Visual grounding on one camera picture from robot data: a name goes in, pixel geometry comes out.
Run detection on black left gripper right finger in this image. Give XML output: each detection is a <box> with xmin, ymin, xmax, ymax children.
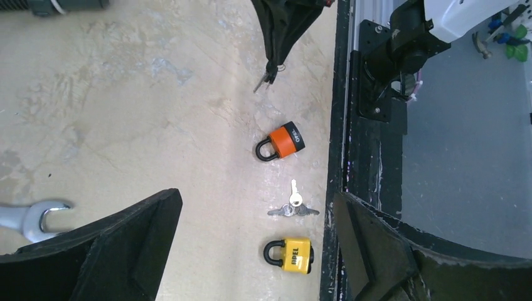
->
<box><xmin>334</xmin><ymin>193</ymin><xmax>531</xmax><ymax>300</ymax></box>

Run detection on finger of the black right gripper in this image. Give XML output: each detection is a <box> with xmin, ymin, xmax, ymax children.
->
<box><xmin>252</xmin><ymin>0</ymin><xmax>329</xmax><ymax>65</ymax></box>

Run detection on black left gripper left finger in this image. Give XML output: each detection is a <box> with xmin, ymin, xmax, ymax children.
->
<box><xmin>1</xmin><ymin>188</ymin><xmax>183</xmax><ymax>300</ymax></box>

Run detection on yellow padlock black shackle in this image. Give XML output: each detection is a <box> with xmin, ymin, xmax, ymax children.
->
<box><xmin>263</xmin><ymin>237</ymin><xmax>314</xmax><ymax>275</ymax></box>

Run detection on silver keys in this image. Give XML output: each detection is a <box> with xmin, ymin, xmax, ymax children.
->
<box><xmin>267</xmin><ymin>179</ymin><xmax>320</xmax><ymax>217</ymax></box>

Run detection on orange black padlock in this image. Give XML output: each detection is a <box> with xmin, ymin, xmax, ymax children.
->
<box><xmin>255</xmin><ymin>121</ymin><xmax>306</xmax><ymax>162</ymax></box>

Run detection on black-headed keys of orange padlock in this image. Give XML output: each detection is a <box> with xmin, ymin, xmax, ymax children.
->
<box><xmin>253</xmin><ymin>61</ymin><xmax>285</xmax><ymax>93</ymax></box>

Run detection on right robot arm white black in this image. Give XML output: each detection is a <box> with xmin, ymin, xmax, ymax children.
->
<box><xmin>252</xmin><ymin>1</ymin><xmax>517</xmax><ymax>87</ymax></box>

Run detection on silver open-end wrench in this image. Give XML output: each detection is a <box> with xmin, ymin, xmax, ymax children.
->
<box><xmin>1</xmin><ymin>199</ymin><xmax>73</xmax><ymax>243</ymax></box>

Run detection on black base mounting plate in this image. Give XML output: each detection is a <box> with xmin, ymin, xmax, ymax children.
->
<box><xmin>319</xmin><ymin>1</ymin><xmax>407</xmax><ymax>300</ymax></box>

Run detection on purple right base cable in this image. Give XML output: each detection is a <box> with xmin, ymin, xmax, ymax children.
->
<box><xmin>401</xmin><ymin>68</ymin><xmax>425</xmax><ymax>103</ymax></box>

